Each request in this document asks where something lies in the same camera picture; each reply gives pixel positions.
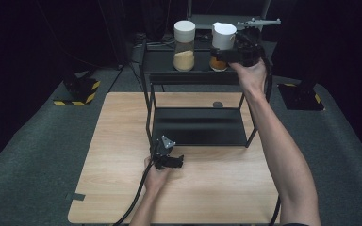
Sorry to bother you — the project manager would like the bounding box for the black two-tier metal rack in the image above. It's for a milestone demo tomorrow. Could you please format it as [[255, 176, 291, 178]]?
[[138, 40, 274, 149]]

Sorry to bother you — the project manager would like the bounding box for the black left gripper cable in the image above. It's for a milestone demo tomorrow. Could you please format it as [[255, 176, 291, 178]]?
[[112, 160, 155, 226]]

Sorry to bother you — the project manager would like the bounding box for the black stand base striped edge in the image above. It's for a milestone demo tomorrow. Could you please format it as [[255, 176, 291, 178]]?
[[277, 82, 325, 112], [53, 73, 102, 107]]

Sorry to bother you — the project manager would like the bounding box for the person's left hand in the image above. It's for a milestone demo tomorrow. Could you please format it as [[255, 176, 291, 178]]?
[[143, 155, 173, 197]]

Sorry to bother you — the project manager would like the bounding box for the bundle of floor cables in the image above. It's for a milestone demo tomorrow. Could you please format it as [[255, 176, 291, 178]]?
[[133, 29, 177, 50]]

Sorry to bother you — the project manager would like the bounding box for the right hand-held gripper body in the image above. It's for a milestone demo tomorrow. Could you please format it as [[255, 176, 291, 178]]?
[[234, 17, 282, 68]]

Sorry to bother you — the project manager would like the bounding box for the spice jar with spout lid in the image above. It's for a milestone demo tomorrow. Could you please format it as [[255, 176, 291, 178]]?
[[208, 21, 238, 73]]

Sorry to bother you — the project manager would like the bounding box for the person's right hand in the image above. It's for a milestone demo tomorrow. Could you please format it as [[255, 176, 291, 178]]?
[[228, 57, 269, 99]]

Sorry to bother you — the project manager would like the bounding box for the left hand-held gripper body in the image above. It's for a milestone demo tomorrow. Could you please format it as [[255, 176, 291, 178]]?
[[150, 135, 177, 170]]

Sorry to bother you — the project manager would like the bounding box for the grey tape strip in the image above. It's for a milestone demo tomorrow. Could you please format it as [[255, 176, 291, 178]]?
[[65, 191, 87, 202]]

